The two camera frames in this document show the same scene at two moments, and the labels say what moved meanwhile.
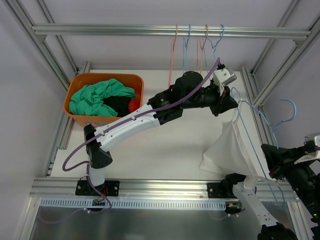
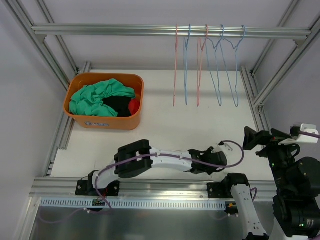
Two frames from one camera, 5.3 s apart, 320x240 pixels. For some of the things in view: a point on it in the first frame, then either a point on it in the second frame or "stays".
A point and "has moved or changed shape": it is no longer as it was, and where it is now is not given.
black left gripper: [222, 101] -> [208, 162]
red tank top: [133, 104] stays
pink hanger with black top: [201, 47] stays
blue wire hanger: [184, 50] stays
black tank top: [120, 103] stays
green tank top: [87, 100] stays
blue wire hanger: [278, 181] has moved or changed shape
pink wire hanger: [172, 49] -> [175, 63]
